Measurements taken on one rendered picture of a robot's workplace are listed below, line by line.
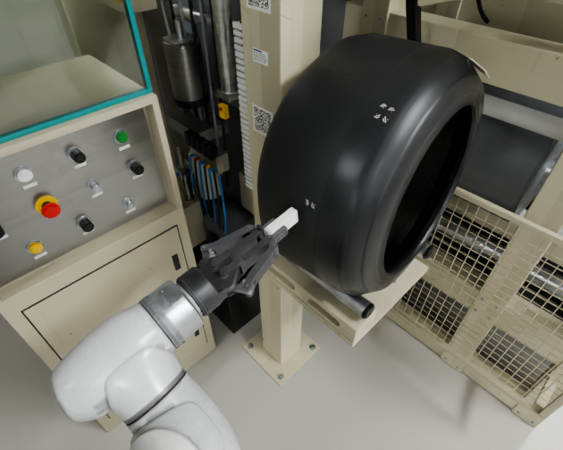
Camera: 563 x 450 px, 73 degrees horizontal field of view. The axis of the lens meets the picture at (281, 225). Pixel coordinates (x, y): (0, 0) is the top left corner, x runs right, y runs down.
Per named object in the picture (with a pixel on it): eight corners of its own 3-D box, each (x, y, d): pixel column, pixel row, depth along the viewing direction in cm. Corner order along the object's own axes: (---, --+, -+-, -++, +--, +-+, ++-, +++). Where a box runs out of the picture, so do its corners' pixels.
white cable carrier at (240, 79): (245, 186, 121) (231, 20, 88) (256, 179, 123) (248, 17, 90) (255, 192, 118) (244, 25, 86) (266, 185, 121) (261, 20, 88)
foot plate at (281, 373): (241, 346, 184) (241, 345, 182) (281, 313, 197) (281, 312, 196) (281, 387, 170) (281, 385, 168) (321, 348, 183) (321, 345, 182)
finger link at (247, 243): (218, 281, 64) (214, 276, 64) (266, 240, 68) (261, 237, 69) (213, 268, 61) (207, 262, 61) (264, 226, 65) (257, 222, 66)
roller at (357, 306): (264, 240, 109) (275, 229, 110) (269, 247, 112) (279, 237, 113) (363, 316, 90) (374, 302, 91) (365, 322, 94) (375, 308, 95)
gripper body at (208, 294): (197, 304, 55) (247, 264, 58) (166, 270, 59) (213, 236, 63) (210, 328, 60) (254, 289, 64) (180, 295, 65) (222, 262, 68)
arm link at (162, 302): (130, 290, 56) (164, 266, 59) (153, 320, 63) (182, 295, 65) (163, 330, 51) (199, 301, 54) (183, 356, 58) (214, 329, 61)
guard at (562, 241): (339, 273, 178) (360, 144, 130) (341, 271, 179) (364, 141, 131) (541, 420, 131) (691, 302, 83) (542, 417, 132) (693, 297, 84)
